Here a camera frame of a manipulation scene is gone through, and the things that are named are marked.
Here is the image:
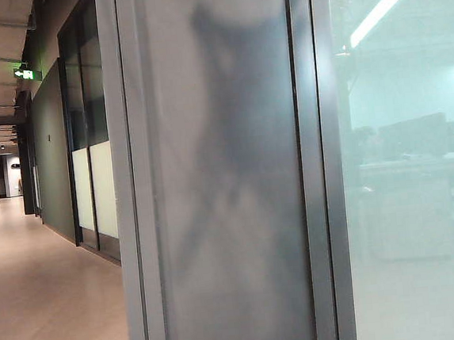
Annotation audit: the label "white frosted glass partition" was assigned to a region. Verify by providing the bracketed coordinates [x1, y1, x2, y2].
[54, 0, 122, 268]

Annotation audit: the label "dark cabinet behind glass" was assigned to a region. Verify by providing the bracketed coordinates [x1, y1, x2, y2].
[376, 110, 454, 162]

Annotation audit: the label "green exit sign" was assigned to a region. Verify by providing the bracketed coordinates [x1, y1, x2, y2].
[12, 61, 44, 84]

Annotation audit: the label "gray door frame pillar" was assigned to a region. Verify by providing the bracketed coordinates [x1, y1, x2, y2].
[95, 0, 359, 340]

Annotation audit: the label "frosted glass wall panel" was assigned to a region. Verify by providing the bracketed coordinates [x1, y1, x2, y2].
[326, 0, 454, 340]

